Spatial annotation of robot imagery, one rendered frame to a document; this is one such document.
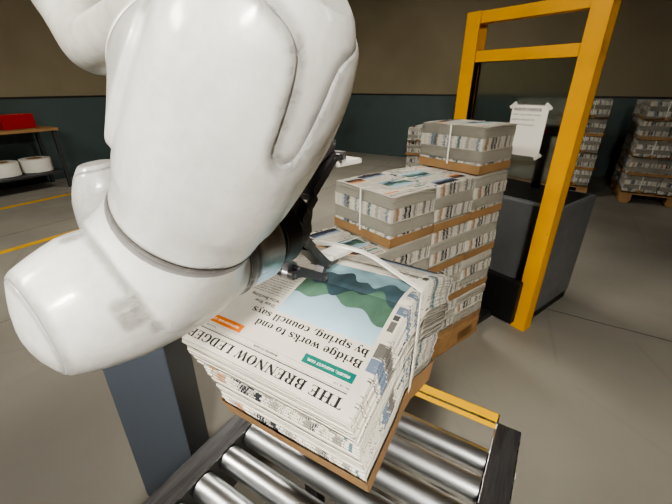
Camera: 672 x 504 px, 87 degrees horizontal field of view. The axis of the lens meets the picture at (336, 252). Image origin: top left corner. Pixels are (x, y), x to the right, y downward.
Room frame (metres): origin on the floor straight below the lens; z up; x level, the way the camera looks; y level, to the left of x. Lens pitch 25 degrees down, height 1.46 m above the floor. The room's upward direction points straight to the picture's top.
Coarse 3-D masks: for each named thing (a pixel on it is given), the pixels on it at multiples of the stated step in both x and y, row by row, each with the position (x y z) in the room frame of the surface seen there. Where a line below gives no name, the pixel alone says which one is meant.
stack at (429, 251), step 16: (464, 224) 1.70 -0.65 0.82; (336, 240) 1.48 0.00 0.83; (352, 240) 1.48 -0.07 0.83; (368, 240) 1.48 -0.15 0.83; (416, 240) 1.48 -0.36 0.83; (432, 240) 1.55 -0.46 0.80; (448, 240) 1.63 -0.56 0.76; (464, 240) 1.72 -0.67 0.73; (384, 256) 1.35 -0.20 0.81; (400, 256) 1.42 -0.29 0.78; (416, 256) 1.49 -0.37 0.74; (432, 256) 1.56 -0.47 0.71; (448, 256) 1.64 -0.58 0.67; (448, 272) 1.65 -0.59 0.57; (448, 288) 1.66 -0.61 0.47; (448, 304) 1.68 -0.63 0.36; (448, 320) 1.69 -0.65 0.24; (448, 336) 1.70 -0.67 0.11
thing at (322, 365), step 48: (288, 288) 0.48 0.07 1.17; (336, 288) 0.47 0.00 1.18; (192, 336) 0.41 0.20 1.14; (240, 336) 0.40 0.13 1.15; (288, 336) 0.39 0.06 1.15; (336, 336) 0.38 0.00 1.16; (384, 336) 0.37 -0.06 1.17; (240, 384) 0.40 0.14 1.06; (288, 384) 0.32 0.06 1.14; (336, 384) 0.31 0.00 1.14; (384, 384) 0.34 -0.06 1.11; (288, 432) 0.38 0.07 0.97; (336, 432) 0.29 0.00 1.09; (384, 432) 0.37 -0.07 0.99
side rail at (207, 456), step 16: (224, 432) 0.52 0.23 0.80; (240, 432) 0.52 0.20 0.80; (208, 448) 0.48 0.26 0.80; (224, 448) 0.48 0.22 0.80; (192, 464) 0.45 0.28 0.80; (208, 464) 0.45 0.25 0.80; (176, 480) 0.42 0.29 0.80; (192, 480) 0.42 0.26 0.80; (224, 480) 0.46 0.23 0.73; (160, 496) 0.39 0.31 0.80; (176, 496) 0.39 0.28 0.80; (192, 496) 0.40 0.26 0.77
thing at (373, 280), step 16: (304, 256) 0.58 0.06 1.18; (336, 272) 0.52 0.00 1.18; (352, 272) 0.52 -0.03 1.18; (368, 272) 0.52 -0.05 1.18; (384, 272) 0.52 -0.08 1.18; (400, 272) 0.52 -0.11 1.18; (352, 288) 0.46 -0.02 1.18; (368, 288) 0.46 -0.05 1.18; (384, 288) 0.46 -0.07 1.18; (400, 288) 0.47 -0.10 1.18; (416, 304) 0.44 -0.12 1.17; (416, 320) 0.45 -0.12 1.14
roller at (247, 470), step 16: (240, 448) 0.49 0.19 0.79; (224, 464) 0.46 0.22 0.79; (240, 464) 0.45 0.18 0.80; (256, 464) 0.45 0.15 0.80; (240, 480) 0.43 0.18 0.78; (256, 480) 0.42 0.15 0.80; (272, 480) 0.42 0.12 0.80; (288, 480) 0.42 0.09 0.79; (272, 496) 0.39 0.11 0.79; (288, 496) 0.39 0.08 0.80; (304, 496) 0.39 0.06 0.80
